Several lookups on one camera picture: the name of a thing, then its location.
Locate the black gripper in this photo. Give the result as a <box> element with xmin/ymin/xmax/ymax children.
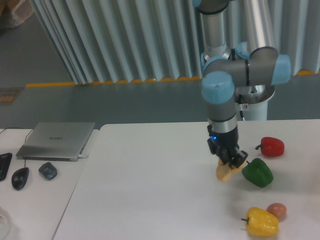
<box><xmin>207</xmin><ymin>124</ymin><xmax>248</xmax><ymax>169</ymax></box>

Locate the triangular bread slice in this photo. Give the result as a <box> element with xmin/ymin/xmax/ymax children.
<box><xmin>215</xmin><ymin>158</ymin><xmax>248</xmax><ymax>183</ymax></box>

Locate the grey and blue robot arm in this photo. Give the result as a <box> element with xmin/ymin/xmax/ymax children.
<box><xmin>193</xmin><ymin>0</ymin><xmax>292</xmax><ymax>169</ymax></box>

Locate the green bell pepper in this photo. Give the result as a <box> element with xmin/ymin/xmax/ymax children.
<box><xmin>241</xmin><ymin>158</ymin><xmax>274</xmax><ymax>188</ymax></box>

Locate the red bell pepper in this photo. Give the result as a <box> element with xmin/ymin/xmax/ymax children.
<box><xmin>255</xmin><ymin>136</ymin><xmax>285</xmax><ymax>158</ymax></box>

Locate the brown egg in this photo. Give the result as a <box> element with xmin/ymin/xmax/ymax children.
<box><xmin>266</xmin><ymin>202</ymin><xmax>287</xmax><ymax>220</ymax></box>

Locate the yellow bell pepper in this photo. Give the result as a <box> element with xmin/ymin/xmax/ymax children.
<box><xmin>241</xmin><ymin>207</ymin><xmax>279</xmax><ymax>237</ymax></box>

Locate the silver closed laptop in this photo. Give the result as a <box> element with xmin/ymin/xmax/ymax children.
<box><xmin>16</xmin><ymin>122</ymin><xmax>95</xmax><ymax>162</ymax></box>

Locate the white folding partition screen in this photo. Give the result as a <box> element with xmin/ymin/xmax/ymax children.
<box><xmin>29</xmin><ymin>0</ymin><xmax>320</xmax><ymax>86</ymax></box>

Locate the dark grey small controller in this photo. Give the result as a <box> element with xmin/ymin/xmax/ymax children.
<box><xmin>38</xmin><ymin>162</ymin><xmax>58</xmax><ymax>181</ymax></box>

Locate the black computer mouse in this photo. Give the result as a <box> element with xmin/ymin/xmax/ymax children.
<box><xmin>11</xmin><ymin>167</ymin><xmax>30</xmax><ymax>191</ymax></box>

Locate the black keyboard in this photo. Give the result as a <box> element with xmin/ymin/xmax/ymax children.
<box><xmin>0</xmin><ymin>152</ymin><xmax>13</xmax><ymax>181</ymax></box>

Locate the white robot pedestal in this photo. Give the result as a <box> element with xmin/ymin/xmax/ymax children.
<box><xmin>234</xmin><ymin>85</ymin><xmax>275</xmax><ymax>121</ymax></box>

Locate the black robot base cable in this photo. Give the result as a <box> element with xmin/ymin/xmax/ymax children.
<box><xmin>237</xmin><ymin>94</ymin><xmax>246</xmax><ymax>122</ymax></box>

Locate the black mouse cable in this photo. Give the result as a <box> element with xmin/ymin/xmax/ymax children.
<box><xmin>0</xmin><ymin>127</ymin><xmax>35</xmax><ymax>169</ymax></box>

